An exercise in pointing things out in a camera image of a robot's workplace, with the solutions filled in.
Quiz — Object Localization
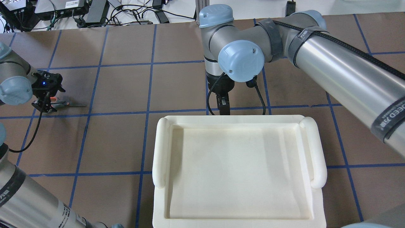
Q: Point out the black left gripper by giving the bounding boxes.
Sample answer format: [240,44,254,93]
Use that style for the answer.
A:
[32,71,66,112]

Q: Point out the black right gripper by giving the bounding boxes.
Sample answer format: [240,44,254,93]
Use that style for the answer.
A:
[206,71,235,115]

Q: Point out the orange grey scissors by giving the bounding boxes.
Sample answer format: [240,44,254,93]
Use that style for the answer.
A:
[51,97,87,110]

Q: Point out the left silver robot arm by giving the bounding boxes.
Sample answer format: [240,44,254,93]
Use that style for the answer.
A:
[0,43,107,228]

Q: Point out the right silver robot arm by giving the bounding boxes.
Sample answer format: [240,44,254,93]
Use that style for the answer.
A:
[197,4,405,155]

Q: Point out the white foam tray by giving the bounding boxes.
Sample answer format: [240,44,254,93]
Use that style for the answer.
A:
[152,115,327,228]

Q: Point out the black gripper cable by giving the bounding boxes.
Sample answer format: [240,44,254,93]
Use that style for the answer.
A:
[246,76,267,115]

